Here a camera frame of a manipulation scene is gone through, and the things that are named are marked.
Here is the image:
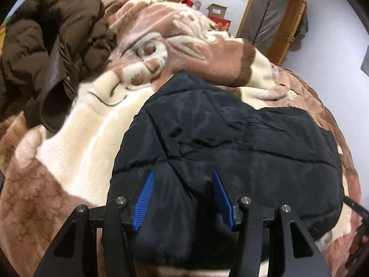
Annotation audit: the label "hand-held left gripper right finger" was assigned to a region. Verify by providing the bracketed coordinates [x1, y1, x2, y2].
[212, 170, 332, 277]

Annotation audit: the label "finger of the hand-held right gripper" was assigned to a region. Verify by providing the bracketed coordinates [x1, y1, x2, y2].
[346, 222, 369, 269]
[343, 196, 369, 219]

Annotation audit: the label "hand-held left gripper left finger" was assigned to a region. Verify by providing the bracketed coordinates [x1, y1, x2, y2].
[33, 170, 155, 277]

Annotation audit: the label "black hooded puffer jacket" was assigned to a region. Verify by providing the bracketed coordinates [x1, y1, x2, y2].
[108, 71, 345, 262]

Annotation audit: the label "hanging clothes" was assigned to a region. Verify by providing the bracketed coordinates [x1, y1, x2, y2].
[297, 14, 309, 39]

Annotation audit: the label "brown cream printed blanket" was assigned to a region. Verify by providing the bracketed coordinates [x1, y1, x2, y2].
[0, 0, 369, 277]

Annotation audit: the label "red gift box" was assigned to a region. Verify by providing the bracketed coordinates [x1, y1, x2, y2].
[209, 17, 232, 32]

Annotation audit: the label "brown puffer jacket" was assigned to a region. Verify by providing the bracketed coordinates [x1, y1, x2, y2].
[0, 0, 117, 133]

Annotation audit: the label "wooden door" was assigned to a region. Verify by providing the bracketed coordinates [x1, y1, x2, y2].
[236, 0, 309, 65]

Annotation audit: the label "cardboard box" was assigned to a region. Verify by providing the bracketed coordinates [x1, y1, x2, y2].
[207, 3, 228, 21]

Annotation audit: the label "grey wall paper sheet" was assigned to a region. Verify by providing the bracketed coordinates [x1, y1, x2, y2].
[360, 45, 369, 77]

